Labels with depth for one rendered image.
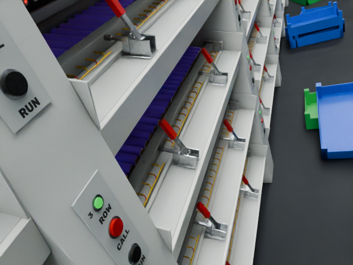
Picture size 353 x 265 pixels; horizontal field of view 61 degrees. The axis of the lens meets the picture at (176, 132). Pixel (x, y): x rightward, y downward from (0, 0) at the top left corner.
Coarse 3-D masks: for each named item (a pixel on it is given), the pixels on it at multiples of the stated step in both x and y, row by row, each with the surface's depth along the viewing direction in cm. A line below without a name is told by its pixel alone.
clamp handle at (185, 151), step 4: (160, 120) 46; (164, 120) 46; (160, 124) 45; (164, 124) 45; (168, 124) 46; (164, 128) 45; (168, 128) 46; (172, 128) 46; (168, 132) 46; (172, 132) 46; (172, 136) 46; (176, 136) 47; (176, 140) 47; (180, 140) 47; (180, 144) 47; (180, 148) 47; (184, 148) 48; (180, 152) 48; (184, 152) 48; (188, 152) 48
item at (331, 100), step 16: (320, 96) 122; (336, 96) 120; (352, 96) 117; (320, 112) 119; (336, 112) 116; (352, 112) 114; (320, 128) 110; (336, 128) 113; (352, 128) 110; (320, 144) 107; (336, 144) 110; (352, 144) 107
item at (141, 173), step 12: (204, 60) 74; (192, 72) 68; (192, 84) 66; (180, 96) 60; (180, 108) 59; (168, 120) 54; (180, 120) 56; (156, 132) 52; (156, 144) 49; (144, 156) 47; (156, 156) 49; (144, 168) 45; (132, 180) 44; (144, 180) 46; (156, 180) 45; (144, 204) 42
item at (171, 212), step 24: (216, 48) 81; (240, 48) 81; (192, 96) 65; (216, 96) 64; (192, 120) 58; (216, 120) 58; (168, 144) 53; (192, 144) 53; (144, 192) 45; (168, 192) 45; (192, 192) 44; (168, 216) 41; (168, 240) 35
